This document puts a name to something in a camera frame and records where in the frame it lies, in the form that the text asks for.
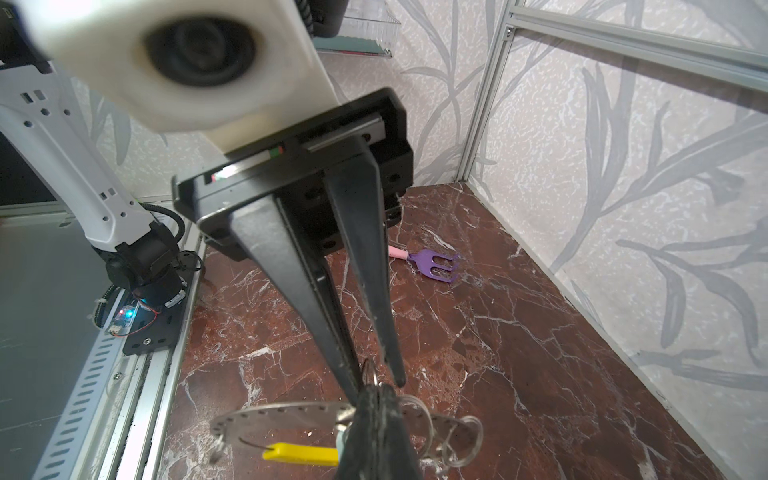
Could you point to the aluminium frame crossbar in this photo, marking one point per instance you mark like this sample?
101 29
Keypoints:
737 66

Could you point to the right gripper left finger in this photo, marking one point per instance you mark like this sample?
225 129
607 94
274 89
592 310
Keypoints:
275 240

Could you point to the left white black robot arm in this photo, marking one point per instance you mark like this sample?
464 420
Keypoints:
134 245

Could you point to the clear plastic wall tray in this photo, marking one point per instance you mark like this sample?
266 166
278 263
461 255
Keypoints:
368 28

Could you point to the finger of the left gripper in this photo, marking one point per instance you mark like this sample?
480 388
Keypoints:
395 456
360 455

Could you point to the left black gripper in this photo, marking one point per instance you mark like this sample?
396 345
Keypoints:
291 164

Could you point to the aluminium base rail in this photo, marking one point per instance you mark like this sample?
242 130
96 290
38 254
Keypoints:
114 423

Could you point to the purple toy rake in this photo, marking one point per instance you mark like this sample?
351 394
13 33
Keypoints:
431 264

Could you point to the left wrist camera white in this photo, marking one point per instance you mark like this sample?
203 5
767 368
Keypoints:
237 71

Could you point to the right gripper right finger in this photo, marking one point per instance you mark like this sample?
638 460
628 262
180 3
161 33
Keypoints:
354 190

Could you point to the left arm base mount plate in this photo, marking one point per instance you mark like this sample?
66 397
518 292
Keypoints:
161 307

